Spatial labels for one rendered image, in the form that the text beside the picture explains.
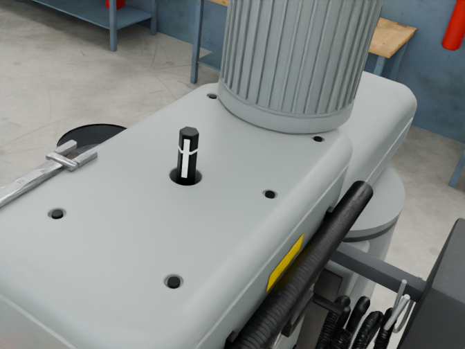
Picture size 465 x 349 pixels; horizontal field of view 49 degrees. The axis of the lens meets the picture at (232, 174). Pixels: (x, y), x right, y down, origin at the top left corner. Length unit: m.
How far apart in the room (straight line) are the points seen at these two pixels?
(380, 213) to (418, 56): 3.81
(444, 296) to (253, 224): 0.35
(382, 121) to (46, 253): 0.77
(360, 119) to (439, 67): 3.85
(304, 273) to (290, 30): 0.29
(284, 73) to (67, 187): 0.29
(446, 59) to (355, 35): 4.21
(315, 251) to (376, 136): 0.45
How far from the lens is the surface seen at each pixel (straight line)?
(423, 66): 4.92
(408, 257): 3.56
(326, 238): 0.67
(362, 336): 0.95
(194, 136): 0.55
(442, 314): 0.82
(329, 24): 0.64
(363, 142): 1.00
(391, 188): 1.25
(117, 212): 0.54
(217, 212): 0.54
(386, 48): 4.14
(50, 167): 0.59
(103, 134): 3.16
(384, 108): 1.14
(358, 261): 0.92
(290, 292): 0.60
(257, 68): 0.67
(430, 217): 3.99
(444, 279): 0.81
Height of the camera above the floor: 2.24
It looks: 36 degrees down
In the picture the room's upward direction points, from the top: 8 degrees clockwise
